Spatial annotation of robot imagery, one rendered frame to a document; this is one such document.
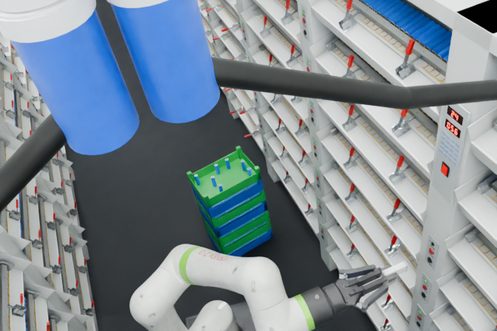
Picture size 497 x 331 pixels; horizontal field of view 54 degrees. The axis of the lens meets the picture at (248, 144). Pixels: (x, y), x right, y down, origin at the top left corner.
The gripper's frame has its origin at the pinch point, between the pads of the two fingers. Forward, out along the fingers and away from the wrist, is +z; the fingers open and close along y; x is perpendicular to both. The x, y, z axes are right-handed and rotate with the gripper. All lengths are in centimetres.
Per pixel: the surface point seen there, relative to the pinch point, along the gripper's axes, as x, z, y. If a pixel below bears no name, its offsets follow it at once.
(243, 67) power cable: 95, -37, 24
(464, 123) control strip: 49, 12, 2
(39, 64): 102, -52, 26
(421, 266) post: -11.5, 12.2, -3.5
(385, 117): 27.0, 14.2, -28.2
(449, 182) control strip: 30.1, 11.7, 1.1
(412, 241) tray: -10.7, 14.5, -11.6
